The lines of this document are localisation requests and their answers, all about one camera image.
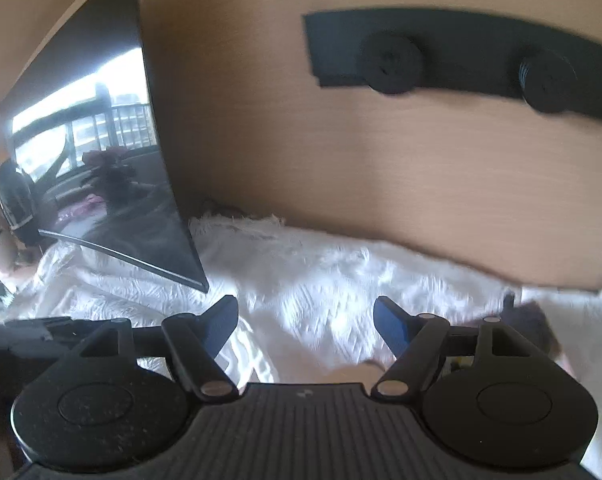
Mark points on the black bag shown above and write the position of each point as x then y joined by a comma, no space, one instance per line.
17,205

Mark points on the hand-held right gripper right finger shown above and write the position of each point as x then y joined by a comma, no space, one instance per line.
391,325

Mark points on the black plush toy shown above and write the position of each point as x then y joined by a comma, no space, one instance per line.
533,325

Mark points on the white knitted blanket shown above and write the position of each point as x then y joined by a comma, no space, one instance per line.
321,280

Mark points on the black computer monitor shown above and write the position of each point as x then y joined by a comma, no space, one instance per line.
131,160

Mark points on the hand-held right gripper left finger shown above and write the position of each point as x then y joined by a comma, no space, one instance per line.
221,330

